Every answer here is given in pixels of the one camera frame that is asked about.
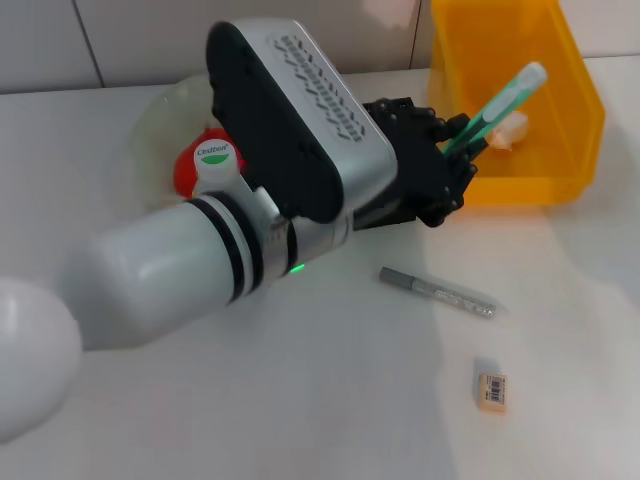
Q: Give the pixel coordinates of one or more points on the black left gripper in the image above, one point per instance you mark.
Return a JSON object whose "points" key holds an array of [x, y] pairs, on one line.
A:
{"points": [[415, 170]]}

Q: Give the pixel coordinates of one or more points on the white paper ball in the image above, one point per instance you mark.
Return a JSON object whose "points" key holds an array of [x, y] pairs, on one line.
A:
{"points": [[515, 132]]}

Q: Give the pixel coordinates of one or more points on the clear green-label water bottle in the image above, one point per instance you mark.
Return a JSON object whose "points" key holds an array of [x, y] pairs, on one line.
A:
{"points": [[215, 160]]}

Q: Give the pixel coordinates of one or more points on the orange toy fruit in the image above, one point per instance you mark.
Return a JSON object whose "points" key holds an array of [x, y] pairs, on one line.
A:
{"points": [[184, 172]]}

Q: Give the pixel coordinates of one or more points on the black mesh pen holder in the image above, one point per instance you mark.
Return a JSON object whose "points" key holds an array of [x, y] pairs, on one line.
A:
{"points": [[385, 217]]}

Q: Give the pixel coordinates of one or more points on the silver marker pen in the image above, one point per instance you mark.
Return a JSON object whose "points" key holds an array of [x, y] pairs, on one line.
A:
{"points": [[435, 292]]}

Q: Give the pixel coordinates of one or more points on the beige eraser with barcode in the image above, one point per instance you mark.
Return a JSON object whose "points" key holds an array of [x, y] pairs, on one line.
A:
{"points": [[495, 392]]}

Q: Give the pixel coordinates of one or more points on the green glass fruit plate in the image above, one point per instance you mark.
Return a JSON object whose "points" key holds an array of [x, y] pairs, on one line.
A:
{"points": [[160, 125]]}

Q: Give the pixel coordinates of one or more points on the yellow plastic bin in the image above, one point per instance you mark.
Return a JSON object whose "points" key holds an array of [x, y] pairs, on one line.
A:
{"points": [[550, 165]]}

